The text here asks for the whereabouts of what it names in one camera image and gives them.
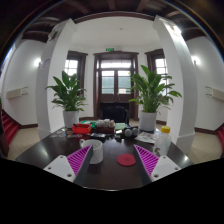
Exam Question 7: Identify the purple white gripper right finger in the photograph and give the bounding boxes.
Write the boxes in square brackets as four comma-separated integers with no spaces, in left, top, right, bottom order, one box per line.
[133,145,180,185]

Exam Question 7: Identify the black chair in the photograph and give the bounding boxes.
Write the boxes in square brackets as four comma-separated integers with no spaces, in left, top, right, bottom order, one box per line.
[100,102,129,124]

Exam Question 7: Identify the green potted plant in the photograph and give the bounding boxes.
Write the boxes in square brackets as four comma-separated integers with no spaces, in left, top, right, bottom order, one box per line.
[131,65,182,132]
[47,71,86,128]

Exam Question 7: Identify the clear bottle yellow cap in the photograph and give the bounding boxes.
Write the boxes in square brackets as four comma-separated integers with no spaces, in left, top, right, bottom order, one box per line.
[154,126,171,156]

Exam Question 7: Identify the red plastic box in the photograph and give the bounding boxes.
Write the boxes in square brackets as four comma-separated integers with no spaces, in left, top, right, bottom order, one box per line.
[72,124,92,134]

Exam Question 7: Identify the dark wooden double door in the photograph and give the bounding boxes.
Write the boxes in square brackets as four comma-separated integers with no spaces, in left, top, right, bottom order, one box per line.
[93,51,138,119]

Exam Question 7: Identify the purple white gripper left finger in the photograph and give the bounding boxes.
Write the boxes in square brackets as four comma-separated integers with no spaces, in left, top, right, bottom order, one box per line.
[44,145,93,186]

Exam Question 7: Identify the white paper packet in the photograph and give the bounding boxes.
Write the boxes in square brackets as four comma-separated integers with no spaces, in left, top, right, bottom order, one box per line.
[136,132,156,144]

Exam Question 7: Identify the grey round balls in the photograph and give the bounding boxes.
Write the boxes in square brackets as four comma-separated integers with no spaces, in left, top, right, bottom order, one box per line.
[124,127,138,137]

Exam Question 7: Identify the brown tray with items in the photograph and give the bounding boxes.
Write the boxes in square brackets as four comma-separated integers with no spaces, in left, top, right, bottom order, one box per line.
[96,119,115,134]

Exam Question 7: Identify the white ceramic mug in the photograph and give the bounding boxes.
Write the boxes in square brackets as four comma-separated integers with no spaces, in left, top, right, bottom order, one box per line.
[79,139,103,164]

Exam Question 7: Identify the left green potted plant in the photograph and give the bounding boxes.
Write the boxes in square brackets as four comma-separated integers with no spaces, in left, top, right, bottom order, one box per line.
[47,71,86,128]

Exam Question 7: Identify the red round coaster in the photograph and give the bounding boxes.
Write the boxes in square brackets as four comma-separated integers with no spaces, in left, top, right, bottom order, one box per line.
[117,154,136,166]

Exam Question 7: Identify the right green potted plant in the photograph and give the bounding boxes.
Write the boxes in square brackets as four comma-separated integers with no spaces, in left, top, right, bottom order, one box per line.
[131,65,182,132]

